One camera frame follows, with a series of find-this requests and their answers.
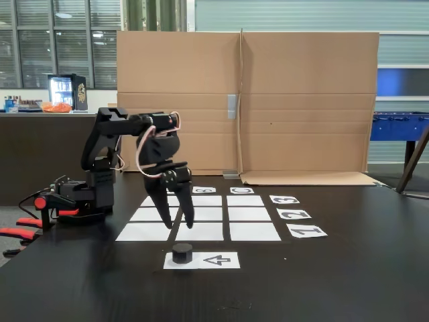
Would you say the black octagonal token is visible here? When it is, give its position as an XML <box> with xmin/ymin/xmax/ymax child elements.
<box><xmin>171</xmin><ymin>243</ymin><xmax>194</xmax><ymax>265</ymax></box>

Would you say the black mini fridge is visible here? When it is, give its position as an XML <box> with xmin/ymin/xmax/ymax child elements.
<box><xmin>47</xmin><ymin>73</ymin><xmax>89</xmax><ymax>112</ymax></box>

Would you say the blue foosball table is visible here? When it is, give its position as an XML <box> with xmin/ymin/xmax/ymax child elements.
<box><xmin>369</xmin><ymin>111</ymin><xmax>429</xmax><ymax>175</ymax></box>

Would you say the black power cable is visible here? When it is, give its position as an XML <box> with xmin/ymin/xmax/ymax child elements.
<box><xmin>18</xmin><ymin>189</ymin><xmax>51</xmax><ymax>215</ymax></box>

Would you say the paper sheet number 1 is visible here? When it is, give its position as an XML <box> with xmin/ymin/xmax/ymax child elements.
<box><xmin>286</xmin><ymin>225</ymin><xmax>328</xmax><ymax>239</ymax></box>

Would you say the brown cardboard panel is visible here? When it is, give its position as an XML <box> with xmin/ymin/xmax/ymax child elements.
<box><xmin>238</xmin><ymin>28</ymin><xmax>385</xmax><ymax>186</ymax></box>
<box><xmin>115</xmin><ymin>30</ymin><xmax>243</xmax><ymax>177</ymax></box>

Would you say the white paper grid square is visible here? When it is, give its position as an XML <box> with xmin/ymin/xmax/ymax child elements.
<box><xmin>115</xmin><ymin>222</ymin><xmax>174</xmax><ymax>242</ymax></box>
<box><xmin>227</xmin><ymin>207</ymin><xmax>272</xmax><ymax>222</ymax></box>
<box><xmin>229</xmin><ymin>221</ymin><xmax>282</xmax><ymax>242</ymax></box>
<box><xmin>227</xmin><ymin>195</ymin><xmax>265</xmax><ymax>207</ymax></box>
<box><xmin>181</xmin><ymin>207</ymin><xmax>224</xmax><ymax>222</ymax></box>
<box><xmin>129</xmin><ymin>207</ymin><xmax>180</xmax><ymax>222</ymax></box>
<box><xmin>191</xmin><ymin>195</ymin><xmax>223</xmax><ymax>207</ymax></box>
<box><xmin>174</xmin><ymin>222</ymin><xmax>225</xmax><ymax>242</ymax></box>
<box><xmin>139</xmin><ymin>195</ymin><xmax>183</xmax><ymax>207</ymax></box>

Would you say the small bottles row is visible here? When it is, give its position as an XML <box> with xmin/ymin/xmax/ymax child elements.
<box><xmin>18</xmin><ymin>97</ymin><xmax>44</xmax><ymax>110</ymax></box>

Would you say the brown wooden leg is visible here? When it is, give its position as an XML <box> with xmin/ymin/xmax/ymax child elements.
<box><xmin>395</xmin><ymin>126</ymin><xmax>429</xmax><ymax>194</ymax></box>

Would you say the orange bag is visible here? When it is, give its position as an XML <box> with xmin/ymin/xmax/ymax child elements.
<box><xmin>40</xmin><ymin>101</ymin><xmax>74</xmax><ymax>113</ymax></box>

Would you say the paper sheet number 3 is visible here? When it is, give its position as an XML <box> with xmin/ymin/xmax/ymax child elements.
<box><xmin>269</xmin><ymin>195</ymin><xmax>301</xmax><ymax>205</ymax></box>

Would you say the black and red clamp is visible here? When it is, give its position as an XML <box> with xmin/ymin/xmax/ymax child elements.
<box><xmin>0</xmin><ymin>191</ymin><xmax>81</xmax><ymax>242</ymax></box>

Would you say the paper sheet number 2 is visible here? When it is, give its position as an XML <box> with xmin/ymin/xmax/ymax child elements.
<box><xmin>276</xmin><ymin>208</ymin><xmax>313</xmax><ymax>221</ymax></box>

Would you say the dark counter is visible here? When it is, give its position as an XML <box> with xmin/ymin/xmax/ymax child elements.
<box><xmin>0</xmin><ymin>112</ymin><xmax>115</xmax><ymax>206</ymax></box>

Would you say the white arrow paper sheet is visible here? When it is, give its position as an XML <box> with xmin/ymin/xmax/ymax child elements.
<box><xmin>163</xmin><ymin>252</ymin><xmax>241</xmax><ymax>270</ymax></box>

